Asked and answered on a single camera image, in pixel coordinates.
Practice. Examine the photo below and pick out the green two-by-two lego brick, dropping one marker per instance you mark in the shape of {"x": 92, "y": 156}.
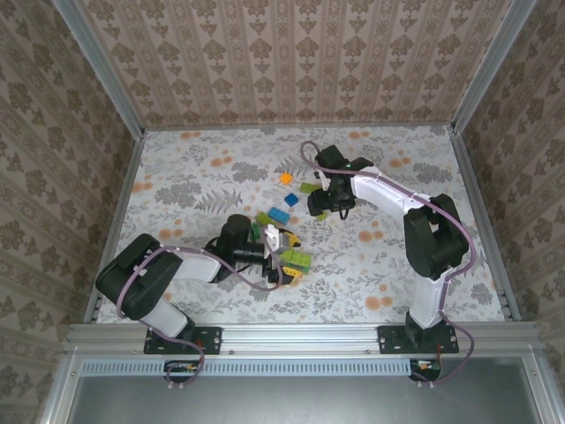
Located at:
{"x": 256, "y": 229}

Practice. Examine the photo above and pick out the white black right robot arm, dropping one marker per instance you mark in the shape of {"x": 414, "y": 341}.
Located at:
{"x": 384, "y": 192}

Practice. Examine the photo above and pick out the aluminium corner post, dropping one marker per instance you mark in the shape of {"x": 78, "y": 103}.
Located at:
{"x": 494, "y": 66}
{"x": 101, "y": 70}

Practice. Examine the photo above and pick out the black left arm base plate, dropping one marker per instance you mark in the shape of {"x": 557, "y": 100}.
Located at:
{"x": 209, "y": 342}

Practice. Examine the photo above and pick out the green two-by-four lego brick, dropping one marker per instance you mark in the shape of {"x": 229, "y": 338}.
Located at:
{"x": 305, "y": 262}

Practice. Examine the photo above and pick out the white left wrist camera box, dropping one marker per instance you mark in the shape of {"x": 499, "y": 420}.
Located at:
{"x": 273, "y": 236}

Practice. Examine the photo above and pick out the aluminium front rail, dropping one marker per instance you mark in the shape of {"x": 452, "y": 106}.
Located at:
{"x": 300, "y": 338}

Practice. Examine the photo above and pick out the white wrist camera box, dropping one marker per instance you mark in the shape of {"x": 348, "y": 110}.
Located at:
{"x": 324, "y": 182}
{"x": 273, "y": 236}

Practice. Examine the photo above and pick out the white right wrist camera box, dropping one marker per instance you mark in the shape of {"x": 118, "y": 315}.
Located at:
{"x": 324, "y": 182}

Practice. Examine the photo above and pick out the orange two-by-two lego brick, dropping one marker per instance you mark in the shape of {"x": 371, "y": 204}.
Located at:
{"x": 286, "y": 178}

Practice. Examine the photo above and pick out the aluminium side rail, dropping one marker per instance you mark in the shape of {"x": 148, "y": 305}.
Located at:
{"x": 128, "y": 176}
{"x": 470, "y": 176}

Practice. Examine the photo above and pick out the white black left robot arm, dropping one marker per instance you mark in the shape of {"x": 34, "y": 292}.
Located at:
{"x": 137, "y": 274}

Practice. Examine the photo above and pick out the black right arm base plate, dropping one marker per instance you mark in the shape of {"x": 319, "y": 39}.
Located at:
{"x": 393, "y": 340}

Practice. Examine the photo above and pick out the light blue two-by-four lego brick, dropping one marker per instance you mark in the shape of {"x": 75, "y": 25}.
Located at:
{"x": 279, "y": 215}

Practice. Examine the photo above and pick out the lime two-by-two lego brick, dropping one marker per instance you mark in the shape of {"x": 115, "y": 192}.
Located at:
{"x": 321, "y": 216}

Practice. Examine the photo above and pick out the dark blue two-by-two lego brick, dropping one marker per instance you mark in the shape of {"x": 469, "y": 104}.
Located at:
{"x": 291, "y": 199}

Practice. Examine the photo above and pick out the grey metal front panel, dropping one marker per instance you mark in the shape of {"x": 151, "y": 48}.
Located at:
{"x": 309, "y": 397}

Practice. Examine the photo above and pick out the aluminium back rail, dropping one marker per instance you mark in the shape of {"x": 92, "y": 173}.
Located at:
{"x": 309, "y": 125}

